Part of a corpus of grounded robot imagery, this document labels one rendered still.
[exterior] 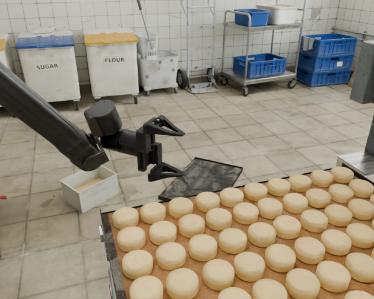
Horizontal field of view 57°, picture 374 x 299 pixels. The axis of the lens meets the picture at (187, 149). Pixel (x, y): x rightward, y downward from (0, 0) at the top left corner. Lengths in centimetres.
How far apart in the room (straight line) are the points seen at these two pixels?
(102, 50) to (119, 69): 26
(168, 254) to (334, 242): 29
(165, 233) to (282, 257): 20
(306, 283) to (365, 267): 11
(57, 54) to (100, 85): 52
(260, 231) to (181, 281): 18
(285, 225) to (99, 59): 335
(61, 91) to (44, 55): 39
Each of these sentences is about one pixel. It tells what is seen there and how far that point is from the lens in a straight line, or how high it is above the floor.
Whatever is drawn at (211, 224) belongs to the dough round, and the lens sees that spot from 67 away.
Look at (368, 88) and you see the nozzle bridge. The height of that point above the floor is 106.
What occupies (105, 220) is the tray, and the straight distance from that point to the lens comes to 72.
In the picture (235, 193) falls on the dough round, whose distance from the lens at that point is 75.
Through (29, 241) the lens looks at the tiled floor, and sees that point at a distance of 219.
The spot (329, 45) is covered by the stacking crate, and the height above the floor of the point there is 53.
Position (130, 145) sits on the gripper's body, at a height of 100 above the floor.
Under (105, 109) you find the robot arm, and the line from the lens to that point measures 77.
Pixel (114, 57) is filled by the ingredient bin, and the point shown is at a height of 55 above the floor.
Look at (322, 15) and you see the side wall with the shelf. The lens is 569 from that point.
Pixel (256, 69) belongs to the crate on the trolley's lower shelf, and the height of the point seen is 30.
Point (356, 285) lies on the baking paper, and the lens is 64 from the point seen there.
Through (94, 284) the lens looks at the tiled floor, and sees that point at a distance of 185.
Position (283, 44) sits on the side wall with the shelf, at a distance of 539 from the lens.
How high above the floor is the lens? 134
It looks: 27 degrees down
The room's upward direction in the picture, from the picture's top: straight up
